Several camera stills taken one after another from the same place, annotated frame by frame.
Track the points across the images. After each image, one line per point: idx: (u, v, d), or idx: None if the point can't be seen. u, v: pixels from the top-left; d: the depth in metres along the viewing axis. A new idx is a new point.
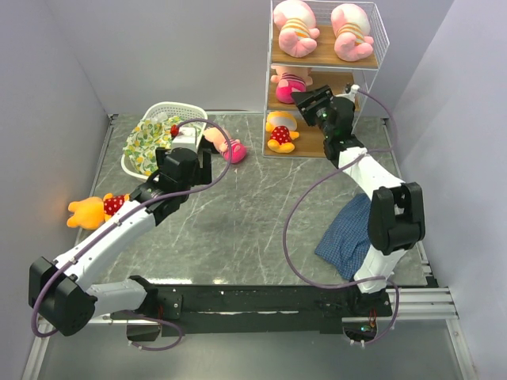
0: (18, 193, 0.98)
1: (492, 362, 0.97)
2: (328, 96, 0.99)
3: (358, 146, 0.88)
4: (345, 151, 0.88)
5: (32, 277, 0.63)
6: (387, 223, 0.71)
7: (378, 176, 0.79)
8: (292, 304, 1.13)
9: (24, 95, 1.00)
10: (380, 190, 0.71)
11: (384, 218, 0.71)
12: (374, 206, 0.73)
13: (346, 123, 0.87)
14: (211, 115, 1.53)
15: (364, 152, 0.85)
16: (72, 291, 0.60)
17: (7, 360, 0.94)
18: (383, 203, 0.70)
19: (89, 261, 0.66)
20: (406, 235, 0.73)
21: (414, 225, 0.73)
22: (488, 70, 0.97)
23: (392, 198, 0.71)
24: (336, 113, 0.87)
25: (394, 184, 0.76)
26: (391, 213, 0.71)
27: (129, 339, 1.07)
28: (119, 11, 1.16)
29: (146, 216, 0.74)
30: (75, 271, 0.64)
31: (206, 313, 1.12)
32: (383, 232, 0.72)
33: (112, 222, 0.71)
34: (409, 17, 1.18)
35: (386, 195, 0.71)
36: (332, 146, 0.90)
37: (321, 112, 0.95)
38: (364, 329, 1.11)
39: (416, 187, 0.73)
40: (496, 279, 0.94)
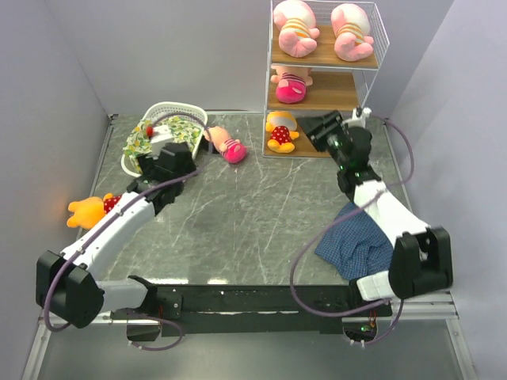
0: (18, 192, 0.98)
1: (493, 362, 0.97)
2: (339, 120, 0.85)
3: (375, 180, 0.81)
4: (362, 186, 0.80)
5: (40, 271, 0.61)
6: (413, 274, 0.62)
7: (399, 220, 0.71)
8: (292, 304, 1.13)
9: (24, 95, 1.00)
10: (405, 237, 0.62)
11: (409, 268, 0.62)
12: (397, 254, 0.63)
13: (364, 156, 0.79)
14: (211, 114, 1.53)
15: (382, 189, 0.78)
16: (82, 279, 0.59)
17: (7, 360, 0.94)
18: (408, 252, 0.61)
19: (97, 249, 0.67)
20: (432, 285, 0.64)
21: (441, 274, 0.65)
22: (488, 70, 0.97)
23: (417, 245, 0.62)
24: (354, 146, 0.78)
25: (419, 229, 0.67)
26: (417, 264, 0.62)
27: (129, 339, 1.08)
28: (119, 11, 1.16)
29: (146, 205, 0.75)
30: (84, 260, 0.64)
31: (206, 313, 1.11)
32: (409, 284, 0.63)
33: (114, 213, 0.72)
34: (409, 17, 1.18)
35: (412, 243, 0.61)
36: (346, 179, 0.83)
37: (333, 140, 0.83)
38: (364, 329, 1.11)
39: (443, 231, 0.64)
40: (496, 280, 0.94)
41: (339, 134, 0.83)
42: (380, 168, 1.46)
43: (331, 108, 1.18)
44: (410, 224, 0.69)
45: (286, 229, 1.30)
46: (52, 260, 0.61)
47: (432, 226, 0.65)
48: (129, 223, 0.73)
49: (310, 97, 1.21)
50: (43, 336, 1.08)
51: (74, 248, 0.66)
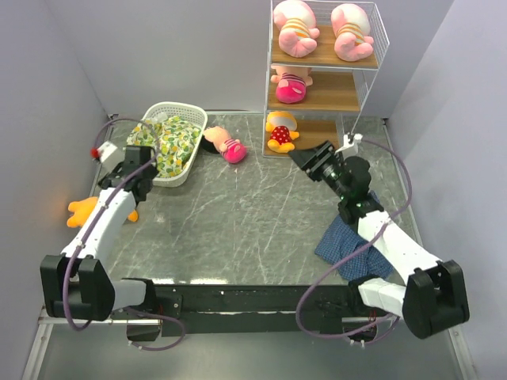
0: (19, 192, 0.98)
1: (493, 362, 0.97)
2: (332, 152, 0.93)
3: (378, 210, 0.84)
4: (365, 218, 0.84)
5: (47, 278, 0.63)
6: (429, 312, 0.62)
7: (409, 254, 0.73)
8: (292, 304, 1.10)
9: (24, 95, 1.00)
10: (417, 275, 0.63)
11: (425, 306, 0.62)
12: (410, 292, 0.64)
13: (364, 186, 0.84)
14: (211, 115, 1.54)
15: (386, 220, 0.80)
16: (95, 266, 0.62)
17: (7, 360, 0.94)
18: (422, 290, 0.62)
19: (97, 241, 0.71)
20: (448, 321, 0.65)
21: (457, 309, 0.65)
22: (488, 70, 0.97)
23: (432, 283, 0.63)
24: (352, 178, 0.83)
25: (430, 264, 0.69)
26: (432, 302, 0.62)
27: (129, 339, 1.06)
28: (119, 12, 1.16)
29: (127, 195, 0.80)
30: (89, 252, 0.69)
31: (206, 313, 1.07)
32: (426, 322, 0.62)
33: (100, 207, 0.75)
34: (409, 17, 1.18)
35: (425, 280, 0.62)
36: (348, 210, 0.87)
37: (329, 171, 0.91)
38: (364, 329, 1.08)
39: (455, 267, 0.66)
40: (496, 280, 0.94)
41: (333, 164, 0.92)
42: (380, 168, 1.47)
43: (331, 108, 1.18)
44: (421, 259, 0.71)
45: (286, 229, 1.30)
46: (55, 263, 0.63)
47: (444, 261, 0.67)
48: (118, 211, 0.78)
49: (310, 97, 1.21)
50: (43, 336, 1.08)
51: (73, 246, 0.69)
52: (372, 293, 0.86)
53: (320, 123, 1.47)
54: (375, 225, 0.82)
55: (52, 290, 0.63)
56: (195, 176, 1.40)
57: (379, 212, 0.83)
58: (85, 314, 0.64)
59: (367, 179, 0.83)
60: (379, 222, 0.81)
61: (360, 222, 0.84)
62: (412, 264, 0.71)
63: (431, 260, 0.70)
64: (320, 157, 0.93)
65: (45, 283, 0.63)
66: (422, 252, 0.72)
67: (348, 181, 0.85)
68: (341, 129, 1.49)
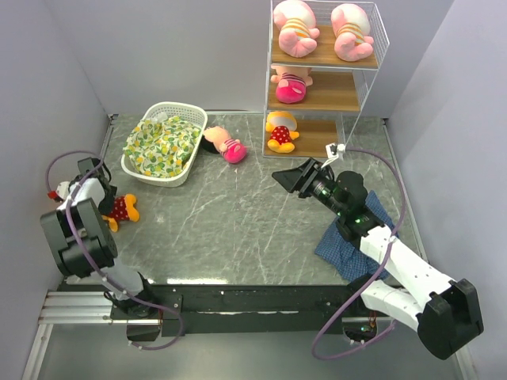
0: (18, 193, 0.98)
1: (493, 362, 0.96)
2: (316, 168, 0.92)
3: (379, 227, 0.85)
4: (368, 236, 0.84)
5: (51, 227, 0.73)
6: (449, 336, 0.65)
7: (421, 276, 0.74)
8: (291, 304, 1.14)
9: (24, 94, 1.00)
10: (435, 303, 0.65)
11: (443, 331, 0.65)
12: (428, 318, 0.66)
13: (361, 201, 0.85)
14: (211, 115, 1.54)
15: (391, 238, 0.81)
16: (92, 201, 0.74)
17: (7, 360, 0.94)
18: (440, 317, 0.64)
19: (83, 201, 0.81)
20: (466, 337, 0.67)
21: (474, 325, 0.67)
22: (489, 70, 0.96)
23: (450, 309, 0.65)
24: (351, 195, 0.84)
25: (443, 286, 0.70)
26: (450, 326, 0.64)
27: (129, 339, 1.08)
28: (119, 11, 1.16)
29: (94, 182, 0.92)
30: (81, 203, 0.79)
31: (206, 313, 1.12)
32: (446, 345, 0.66)
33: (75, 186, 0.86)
34: (409, 18, 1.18)
35: (443, 307, 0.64)
36: (349, 226, 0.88)
37: (319, 188, 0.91)
38: (364, 329, 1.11)
39: (469, 286, 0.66)
40: (495, 280, 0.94)
41: (322, 180, 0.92)
42: (380, 168, 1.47)
43: (332, 108, 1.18)
44: (434, 282, 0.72)
45: (286, 229, 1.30)
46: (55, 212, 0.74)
47: (457, 281, 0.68)
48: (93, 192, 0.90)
49: (310, 97, 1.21)
50: (43, 336, 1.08)
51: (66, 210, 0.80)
52: (374, 299, 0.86)
53: (320, 123, 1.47)
54: (380, 243, 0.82)
55: (60, 238, 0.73)
56: (195, 176, 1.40)
57: (380, 228, 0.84)
58: (94, 250, 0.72)
59: (364, 195, 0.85)
60: (384, 241, 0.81)
61: (364, 241, 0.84)
62: (424, 285, 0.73)
63: (444, 281, 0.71)
64: (307, 176, 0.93)
65: (51, 234, 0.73)
66: (433, 273, 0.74)
67: (345, 198, 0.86)
68: (341, 129, 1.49)
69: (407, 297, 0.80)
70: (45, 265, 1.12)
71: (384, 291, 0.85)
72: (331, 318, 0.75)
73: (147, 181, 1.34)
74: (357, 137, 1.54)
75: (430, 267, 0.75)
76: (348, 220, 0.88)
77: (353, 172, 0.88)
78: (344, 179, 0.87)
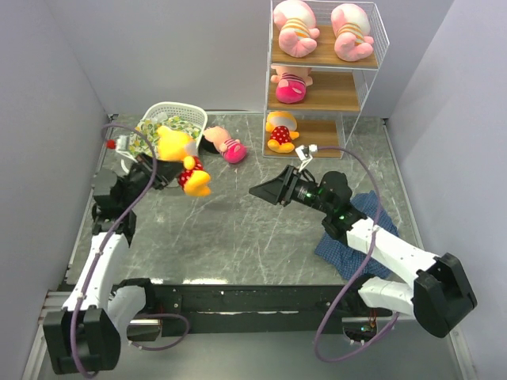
0: (18, 192, 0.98)
1: (493, 362, 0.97)
2: (295, 174, 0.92)
3: (362, 219, 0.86)
4: (352, 229, 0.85)
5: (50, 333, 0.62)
6: (442, 310, 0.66)
7: (406, 257, 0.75)
8: (292, 304, 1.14)
9: (24, 94, 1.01)
10: (422, 279, 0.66)
11: (436, 307, 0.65)
12: (420, 296, 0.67)
13: (347, 199, 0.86)
14: (211, 115, 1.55)
15: (374, 227, 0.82)
16: (99, 314, 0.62)
17: (7, 360, 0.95)
18: (431, 292, 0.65)
19: (95, 290, 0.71)
20: (459, 312, 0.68)
21: (466, 298, 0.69)
22: (489, 70, 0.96)
23: (437, 283, 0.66)
24: (337, 195, 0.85)
25: (429, 264, 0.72)
26: (442, 301, 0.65)
27: (128, 339, 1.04)
28: (118, 10, 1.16)
29: (120, 238, 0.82)
30: (91, 302, 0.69)
31: (206, 313, 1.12)
32: (443, 322, 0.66)
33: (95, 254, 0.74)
34: (409, 17, 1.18)
35: (431, 282, 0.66)
36: (334, 225, 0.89)
37: (303, 192, 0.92)
38: (364, 329, 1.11)
39: (452, 260, 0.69)
40: (494, 280, 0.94)
41: (303, 183, 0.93)
42: (380, 168, 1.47)
43: (332, 108, 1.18)
44: (419, 260, 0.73)
45: (286, 229, 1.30)
46: (59, 318, 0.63)
47: (441, 256, 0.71)
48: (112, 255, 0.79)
49: (310, 97, 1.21)
50: (43, 336, 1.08)
51: (73, 299, 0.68)
52: (373, 294, 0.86)
53: (320, 123, 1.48)
54: (365, 234, 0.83)
55: (59, 348, 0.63)
56: None
57: (363, 220, 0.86)
58: (94, 363, 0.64)
59: (348, 193, 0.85)
60: (368, 231, 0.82)
61: (349, 235, 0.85)
62: (411, 264, 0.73)
63: (429, 258, 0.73)
64: (289, 183, 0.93)
65: (51, 342, 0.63)
66: (417, 253, 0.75)
67: (330, 199, 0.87)
68: (341, 129, 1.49)
69: (399, 287, 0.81)
70: (45, 265, 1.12)
71: (381, 286, 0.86)
72: (329, 308, 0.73)
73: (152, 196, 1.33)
74: (357, 137, 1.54)
75: (414, 248, 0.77)
76: (333, 218, 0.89)
77: (333, 173, 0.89)
78: (329, 180, 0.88)
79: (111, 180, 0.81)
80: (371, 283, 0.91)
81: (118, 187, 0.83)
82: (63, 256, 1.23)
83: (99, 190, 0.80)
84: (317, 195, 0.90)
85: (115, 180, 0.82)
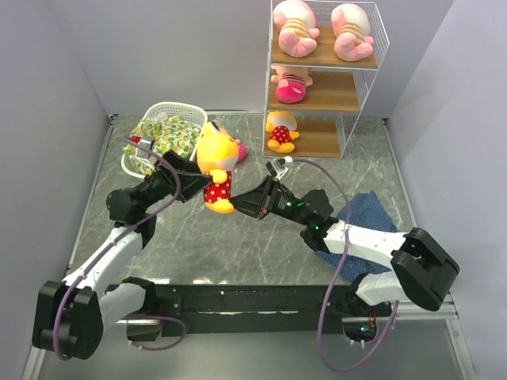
0: (19, 193, 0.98)
1: (493, 362, 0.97)
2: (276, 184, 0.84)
3: (335, 224, 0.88)
4: (329, 235, 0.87)
5: (41, 303, 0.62)
6: (426, 283, 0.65)
7: (379, 242, 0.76)
8: (292, 304, 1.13)
9: (24, 94, 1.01)
10: (397, 257, 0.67)
11: (421, 282, 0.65)
12: (403, 276, 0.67)
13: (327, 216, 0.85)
14: (211, 114, 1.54)
15: (346, 226, 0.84)
16: (89, 298, 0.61)
17: (7, 359, 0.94)
18: (408, 268, 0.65)
19: (97, 275, 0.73)
20: (447, 279, 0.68)
21: (446, 265, 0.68)
22: (489, 70, 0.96)
23: (412, 257, 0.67)
24: (321, 216, 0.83)
25: (400, 241, 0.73)
26: (423, 273, 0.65)
27: (129, 339, 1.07)
28: (119, 10, 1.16)
29: (135, 236, 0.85)
30: (89, 283, 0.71)
31: (206, 313, 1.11)
32: (432, 294, 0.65)
33: (108, 243, 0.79)
34: (409, 18, 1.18)
35: (405, 258, 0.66)
36: (314, 238, 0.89)
37: (283, 202, 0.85)
38: (364, 329, 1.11)
39: (419, 230, 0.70)
40: (494, 280, 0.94)
41: (282, 193, 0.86)
42: (380, 167, 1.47)
43: (332, 108, 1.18)
44: (390, 241, 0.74)
45: (286, 229, 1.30)
46: (55, 289, 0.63)
47: (409, 231, 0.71)
48: (123, 250, 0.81)
49: (310, 97, 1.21)
50: None
51: (74, 276, 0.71)
52: (370, 290, 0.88)
53: (320, 123, 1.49)
54: (341, 235, 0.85)
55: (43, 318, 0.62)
56: None
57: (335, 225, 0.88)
58: (71, 346, 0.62)
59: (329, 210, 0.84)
60: (342, 230, 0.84)
61: (326, 241, 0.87)
62: (385, 248, 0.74)
63: (398, 237, 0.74)
64: (269, 192, 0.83)
65: (39, 310, 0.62)
66: (389, 236, 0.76)
67: (312, 216, 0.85)
68: (341, 129, 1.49)
69: (389, 276, 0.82)
70: (45, 264, 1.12)
71: (374, 281, 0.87)
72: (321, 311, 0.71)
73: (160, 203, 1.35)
74: (357, 137, 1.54)
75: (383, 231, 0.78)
76: (313, 233, 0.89)
77: (312, 193, 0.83)
78: (312, 202, 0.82)
79: (127, 207, 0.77)
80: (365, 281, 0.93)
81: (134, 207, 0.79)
82: (62, 256, 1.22)
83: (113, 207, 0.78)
84: (297, 207, 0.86)
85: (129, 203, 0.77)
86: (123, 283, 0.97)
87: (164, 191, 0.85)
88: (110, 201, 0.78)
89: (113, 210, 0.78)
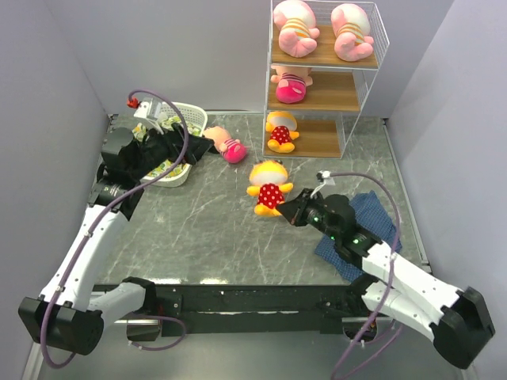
0: (19, 193, 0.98)
1: (493, 362, 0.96)
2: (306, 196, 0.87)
3: (377, 244, 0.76)
4: (368, 256, 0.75)
5: (25, 321, 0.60)
6: (466, 348, 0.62)
7: (428, 290, 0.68)
8: (292, 304, 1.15)
9: (24, 94, 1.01)
10: (447, 317, 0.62)
11: (463, 344, 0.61)
12: (442, 332, 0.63)
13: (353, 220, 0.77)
14: (211, 114, 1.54)
15: (393, 256, 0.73)
16: (74, 314, 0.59)
17: (6, 360, 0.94)
18: (455, 332, 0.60)
19: (76, 283, 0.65)
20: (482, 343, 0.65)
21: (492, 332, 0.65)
22: (489, 70, 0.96)
23: (462, 320, 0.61)
24: (340, 216, 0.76)
25: (452, 298, 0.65)
26: (466, 338, 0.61)
27: (129, 339, 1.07)
28: (119, 10, 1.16)
29: (115, 216, 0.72)
30: (67, 298, 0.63)
31: (206, 313, 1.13)
32: (466, 356, 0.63)
33: (83, 236, 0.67)
34: (409, 18, 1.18)
35: (457, 321, 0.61)
36: (348, 248, 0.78)
37: (312, 214, 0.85)
38: (364, 329, 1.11)
39: (475, 294, 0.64)
40: (493, 280, 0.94)
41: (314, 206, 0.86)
42: (380, 168, 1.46)
43: (332, 108, 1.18)
44: (442, 293, 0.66)
45: (286, 229, 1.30)
46: (35, 305, 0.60)
47: (463, 290, 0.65)
48: (103, 237, 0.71)
49: (310, 97, 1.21)
50: None
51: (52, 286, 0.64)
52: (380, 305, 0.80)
53: (320, 123, 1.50)
54: (383, 262, 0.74)
55: (33, 330, 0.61)
56: (195, 176, 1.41)
57: (379, 245, 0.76)
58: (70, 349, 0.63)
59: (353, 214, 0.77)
60: (386, 259, 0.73)
61: (366, 263, 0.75)
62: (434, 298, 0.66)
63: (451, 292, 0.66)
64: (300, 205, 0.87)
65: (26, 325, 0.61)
66: (440, 286, 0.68)
67: (335, 221, 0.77)
68: (341, 129, 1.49)
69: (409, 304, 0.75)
70: (45, 265, 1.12)
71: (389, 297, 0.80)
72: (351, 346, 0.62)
73: (159, 182, 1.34)
74: (357, 137, 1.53)
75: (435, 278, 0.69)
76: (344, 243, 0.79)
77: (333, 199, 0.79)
78: (331, 203, 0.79)
79: (125, 140, 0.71)
80: (376, 287, 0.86)
81: (131, 150, 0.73)
82: (62, 256, 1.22)
83: (107, 146, 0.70)
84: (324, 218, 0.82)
85: (131, 138, 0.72)
86: (122, 283, 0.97)
87: (162, 150, 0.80)
88: (111, 134, 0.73)
89: (107, 153, 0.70)
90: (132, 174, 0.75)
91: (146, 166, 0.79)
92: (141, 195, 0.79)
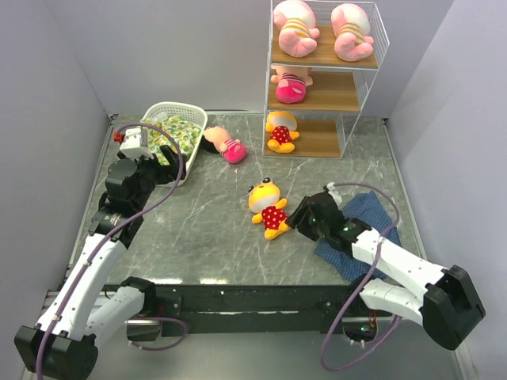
0: (19, 192, 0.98)
1: (493, 362, 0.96)
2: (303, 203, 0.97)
3: (366, 230, 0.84)
4: (357, 241, 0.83)
5: (20, 347, 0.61)
6: (452, 325, 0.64)
7: (414, 270, 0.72)
8: (292, 304, 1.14)
9: (24, 93, 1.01)
10: (431, 293, 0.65)
11: (448, 321, 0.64)
12: (429, 310, 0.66)
13: (333, 210, 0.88)
14: (211, 114, 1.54)
15: (379, 239, 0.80)
16: (69, 344, 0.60)
17: (6, 360, 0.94)
18: (440, 307, 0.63)
19: (72, 312, 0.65)
20: (470, 324, 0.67)
21: (477, 310, 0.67)
22: (489, 70, 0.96)
23: (447, 297, 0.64)
24: (318, 207, 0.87)
25: (437, 275, 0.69)
26: (451, 315, 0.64)
27: (129, 339, 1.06)
28: (119, 10, 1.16)
29: (113, 245, 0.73)
30: (63, 326, 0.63)
31: (206, 313, 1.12)
32: (454, 335, 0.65)
33: (82, 266, 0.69)
34: (409, 18, 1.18)
35: (440, 296, 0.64)
36: (338, 236, 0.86)
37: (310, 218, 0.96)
38: (364, 329, 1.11)
39: (460, 272, 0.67)
40: (494, 279, 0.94)
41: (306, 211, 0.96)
42: (380, 167, 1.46)
43: (332, 108, 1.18)
44: (428, 272, 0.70)
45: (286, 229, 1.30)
46: (31, 334, 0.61)
47: (449, 268, 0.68)
48: (102, 267, 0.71)
49: (310, 97, 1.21)
50: None
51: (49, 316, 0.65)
52: (376, 297, 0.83)
53: (320, 123, 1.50)
54: (371, 246, 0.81)
55: (28, 355, 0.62)
56: (195, 176, 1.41)
57: (367, 231, 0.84)
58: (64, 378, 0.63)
59: (333, 205, 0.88)
60: (374, 242, 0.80)
61: (355, 248, 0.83)
62: (417, 277, 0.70)
63: (436, 271, 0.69)
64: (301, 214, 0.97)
65: (22, 352, 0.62)
66: (425, 266, 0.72)
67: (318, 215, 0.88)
68: (341, 129, 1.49)
69: (404, 293, 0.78)
70: (45, 264, 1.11)
71: (385, 290, 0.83)
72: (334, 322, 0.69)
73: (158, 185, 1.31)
74: (357, 137, 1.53)
75: (419, 258, 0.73)
76: (335, 233, 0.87)
77: (315, 193, 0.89)
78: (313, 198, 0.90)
79: (128, 172, 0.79)
80: (373, 283, 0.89)
81: (132, 179, 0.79)
82: (62, 256, 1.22)
83: (111, 178, 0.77)
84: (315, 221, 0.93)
85: (131, 172, 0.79)
86: (122, 285, 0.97)
87: (152, 174, 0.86)
88: (115, 165, 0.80)
89: (111, 183, 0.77)
90: (133, 203, 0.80)
91: (144, 195, 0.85)
92: (139, 224, 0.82)
